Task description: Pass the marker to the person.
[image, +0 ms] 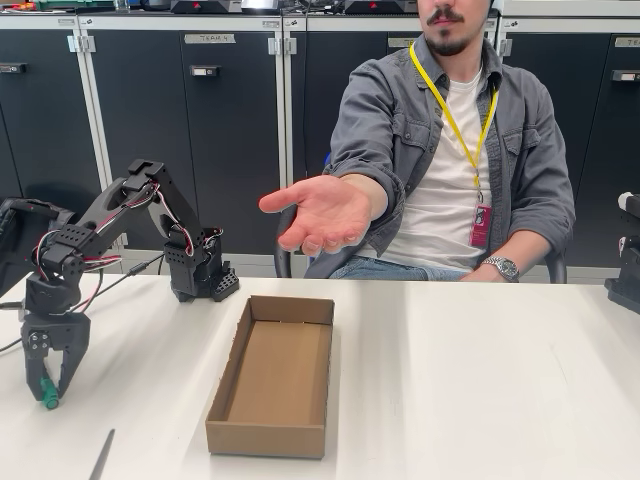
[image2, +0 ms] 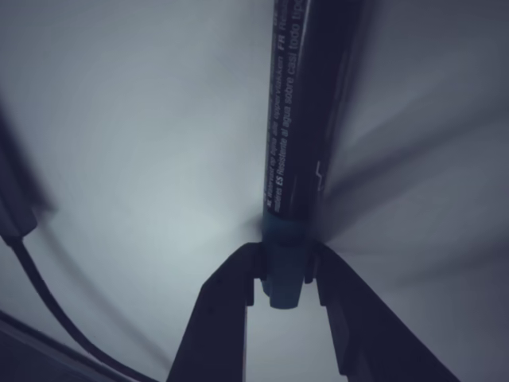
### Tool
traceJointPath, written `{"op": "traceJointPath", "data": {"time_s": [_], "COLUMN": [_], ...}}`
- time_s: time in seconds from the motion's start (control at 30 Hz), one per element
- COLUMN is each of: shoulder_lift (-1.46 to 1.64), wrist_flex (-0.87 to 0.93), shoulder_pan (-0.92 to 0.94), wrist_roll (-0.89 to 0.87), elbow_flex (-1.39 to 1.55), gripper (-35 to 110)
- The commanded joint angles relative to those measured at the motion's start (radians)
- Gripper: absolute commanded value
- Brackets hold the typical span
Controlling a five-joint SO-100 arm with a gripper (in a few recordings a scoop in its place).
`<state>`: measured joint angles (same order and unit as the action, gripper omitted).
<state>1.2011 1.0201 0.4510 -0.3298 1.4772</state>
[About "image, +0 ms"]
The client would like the green marker pen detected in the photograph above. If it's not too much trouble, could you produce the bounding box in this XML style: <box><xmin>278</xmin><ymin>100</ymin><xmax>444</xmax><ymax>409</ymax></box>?
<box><xmin>38</xmin><ymin>377</ymin><xmax>61</xmax><ymax>412</ymax></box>

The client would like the person's left forearm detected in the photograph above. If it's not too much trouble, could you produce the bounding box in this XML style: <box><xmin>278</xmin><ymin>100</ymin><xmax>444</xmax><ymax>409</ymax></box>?
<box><xmin>499</xmin><ymin>199</ymin><xmax>577</xmax><ymax>281</ymax></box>

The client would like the person's right forearm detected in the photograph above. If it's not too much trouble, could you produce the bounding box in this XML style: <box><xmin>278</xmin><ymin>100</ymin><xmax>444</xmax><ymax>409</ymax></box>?
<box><xmin>344</xmin><ymin>172</ymin><xmax>391</xmax><ymax>221</ymax></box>

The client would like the person's right hand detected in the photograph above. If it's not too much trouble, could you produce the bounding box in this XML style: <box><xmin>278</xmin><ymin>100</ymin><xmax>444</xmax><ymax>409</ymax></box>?
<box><xmin>258</xmin><ymin>175</ymin><xmax>376</xmax><ymax>255</ymax></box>

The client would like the thin grey strip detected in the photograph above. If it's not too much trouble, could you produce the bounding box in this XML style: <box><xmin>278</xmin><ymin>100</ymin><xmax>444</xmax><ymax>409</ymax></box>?
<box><xmin>88</xmin><ymin>428</ymin><xmax>116</xmax><ymax>480</ymax></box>

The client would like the black backpack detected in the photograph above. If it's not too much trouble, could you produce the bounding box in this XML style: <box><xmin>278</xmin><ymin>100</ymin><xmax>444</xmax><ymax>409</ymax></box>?
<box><xmin>0</xmin><ymin>197</ymin><xmax>76</xmax><ymax>296</ymax></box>

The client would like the open cardboard box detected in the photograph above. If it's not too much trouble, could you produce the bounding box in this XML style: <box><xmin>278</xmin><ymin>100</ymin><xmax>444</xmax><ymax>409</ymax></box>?
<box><xmin>204</xmin><ymin>294</ymin><xmax>335</xmax><ymax>460</ymax></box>

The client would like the green board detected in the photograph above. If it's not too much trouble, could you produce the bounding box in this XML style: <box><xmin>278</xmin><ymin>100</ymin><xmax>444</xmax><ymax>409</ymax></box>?
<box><xmin>37</xmin><ymin>0</ymin><xmax>116</xmax><ymax>12</ymax></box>

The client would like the black box with red triangle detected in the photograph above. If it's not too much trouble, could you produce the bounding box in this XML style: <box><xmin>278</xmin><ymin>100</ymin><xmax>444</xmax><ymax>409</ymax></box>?
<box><xmin>170</xmin><ymin>0</ymin><xmax>241</xmax><ymax>15</ymax></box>
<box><xmin>344</xmin><ymin>0</ymin><xmax>419</xmax><ymax>15</ymax></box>

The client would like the man in grey shirt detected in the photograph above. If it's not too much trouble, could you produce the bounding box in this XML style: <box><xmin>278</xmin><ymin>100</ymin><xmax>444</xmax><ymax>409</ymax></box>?
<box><xmin>303</xmin><ymin>0</ymin><xmax>577</xmax><ymax>282</ymax></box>

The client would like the pink id badge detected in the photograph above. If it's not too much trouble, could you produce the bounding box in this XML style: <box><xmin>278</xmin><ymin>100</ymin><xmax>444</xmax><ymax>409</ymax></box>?
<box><xmin>468</xmin><ymin>202</ymin><xmax>492</xmax><ymax>247</ymax></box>

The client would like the silver wristwatch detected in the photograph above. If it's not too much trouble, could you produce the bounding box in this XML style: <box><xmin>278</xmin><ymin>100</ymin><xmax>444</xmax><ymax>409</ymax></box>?
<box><xmin>483</xmin><ymin>255</ymin><xmax>521</xmax><ymax>284</ymax></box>

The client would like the thin black base cable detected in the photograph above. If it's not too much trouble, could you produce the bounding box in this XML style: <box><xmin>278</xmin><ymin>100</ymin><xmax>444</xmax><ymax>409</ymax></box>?
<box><xmin>0</xmin><ymin>252</ymin><xmax>169</xmax><ymax>354</ymax></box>

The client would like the yellow lanyard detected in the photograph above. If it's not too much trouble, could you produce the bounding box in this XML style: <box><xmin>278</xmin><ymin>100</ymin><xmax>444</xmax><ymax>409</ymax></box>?
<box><xmin>409</xmin><ymin>42</ymin><xmax>500</xmax><ymax>191</ymax></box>

